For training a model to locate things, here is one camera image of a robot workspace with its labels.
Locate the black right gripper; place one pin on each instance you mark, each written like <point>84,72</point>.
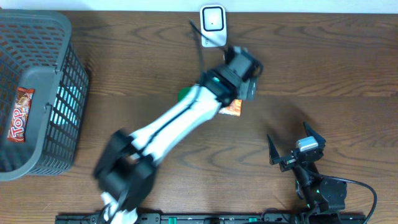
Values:
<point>288,161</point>

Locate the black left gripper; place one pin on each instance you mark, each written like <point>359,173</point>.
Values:
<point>227,72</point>

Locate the small orange snack packet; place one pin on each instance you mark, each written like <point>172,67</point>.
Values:
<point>234,109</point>

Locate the green lid jar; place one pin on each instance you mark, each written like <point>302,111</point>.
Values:
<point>183,93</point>

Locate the orange Top chocolate bar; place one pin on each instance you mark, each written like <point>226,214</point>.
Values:
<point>20,115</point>

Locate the teal wet wipes pack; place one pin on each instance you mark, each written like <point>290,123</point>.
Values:
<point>67,105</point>

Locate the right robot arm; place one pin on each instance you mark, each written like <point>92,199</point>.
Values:
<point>324,196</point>

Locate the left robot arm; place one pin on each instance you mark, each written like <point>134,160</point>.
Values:
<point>127,168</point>

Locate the white barcode scanner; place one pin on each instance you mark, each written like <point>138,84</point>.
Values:
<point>213,26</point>

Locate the grey plastic basket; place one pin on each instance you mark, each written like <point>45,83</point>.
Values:
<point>44,89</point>

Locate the black mounting rail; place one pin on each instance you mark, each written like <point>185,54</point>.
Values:
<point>272,216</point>

